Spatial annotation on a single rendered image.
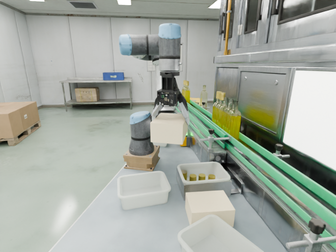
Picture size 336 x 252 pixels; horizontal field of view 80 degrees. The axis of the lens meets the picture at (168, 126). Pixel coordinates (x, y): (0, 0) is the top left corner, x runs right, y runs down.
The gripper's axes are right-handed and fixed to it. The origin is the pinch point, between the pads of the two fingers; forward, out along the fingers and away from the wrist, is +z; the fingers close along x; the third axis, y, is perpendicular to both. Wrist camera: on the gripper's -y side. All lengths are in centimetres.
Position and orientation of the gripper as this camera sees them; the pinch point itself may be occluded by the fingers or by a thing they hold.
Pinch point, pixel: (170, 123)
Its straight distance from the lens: 80.0
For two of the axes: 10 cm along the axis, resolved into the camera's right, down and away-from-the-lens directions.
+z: 0.0, 9.5, 3.0
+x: 9.8, 0.6, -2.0
